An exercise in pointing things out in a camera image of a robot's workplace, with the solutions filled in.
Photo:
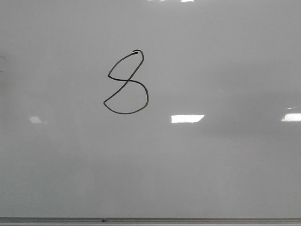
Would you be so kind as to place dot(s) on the white whiteboard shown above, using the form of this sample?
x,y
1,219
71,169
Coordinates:
x,y
150,112

